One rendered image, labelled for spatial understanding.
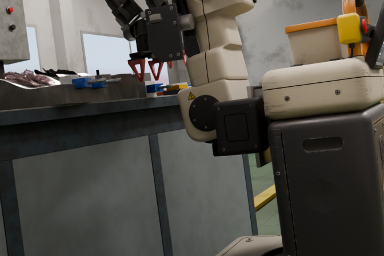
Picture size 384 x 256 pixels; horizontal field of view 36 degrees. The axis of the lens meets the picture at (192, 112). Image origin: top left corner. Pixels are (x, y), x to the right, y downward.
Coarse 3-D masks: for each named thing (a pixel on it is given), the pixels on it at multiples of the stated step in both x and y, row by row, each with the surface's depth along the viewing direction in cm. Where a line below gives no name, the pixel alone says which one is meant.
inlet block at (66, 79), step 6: (60, 78) 166; (66, 78) 165; (72, 78) 166; (78, 78) 165; (84, 78) 164; (90, 78) 168; (102, 78) 165; (78, 84) 165; (84, 84) 164; (90, 84) 167
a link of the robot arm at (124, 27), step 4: (140, 8) 198; (140, 12) 199; (120, 16) 194; (136, 16) 200; (140, 16) 198; (116, 20) 196; (120, 20) 194; (124, 20) 195; (132, 20) 199; (136, 20) 197; (120, 24) 197; (124, 24) 195; (128, 24) 195; (132, 24) 196; (124, 28) 204; (128, 28) 197; (124, 32) 206; (128, 32) 203; (132, 32) 202; (124, 36) 207; (128, 36) 204; (132, 36) 202; (128, 40) 207; (132, 40) 206
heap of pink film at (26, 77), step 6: (12, 72) 173; (24, 72) 183; (30, 72) 184; (0, 78) 173; (6, 78) 170; (12, 78) 170; (18, 78) 169; (24, 78) 170; (30, 78) 180; (36, 78) 180; (42, 78) 183; (48, 78) 181; (30, 84) 169; (36, 84) 170; (48, 84) 180; (54, 84) 182
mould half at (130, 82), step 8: (56, 80) 206; (128, 80) 199; (136, 80) 203; (144, 80) 207; (112, 88) 192; (120, 88) 195; (128, 88) 199; (136, 88) 202; (112, 96) 192; (120, 96) 195; (128, 96) 198; (136, 96) 202
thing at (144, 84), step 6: (138, 84) 199; (144, 84) 198; (150, 84) 199; (156, 84) 196; (162, 84) 198; (138, 90) 200; (144, 90) 198; (150, 90) 197; (156, 90) 195; (162, 90) 198; (144, 96) 198; (150, 96) 199; (156, 96) 201
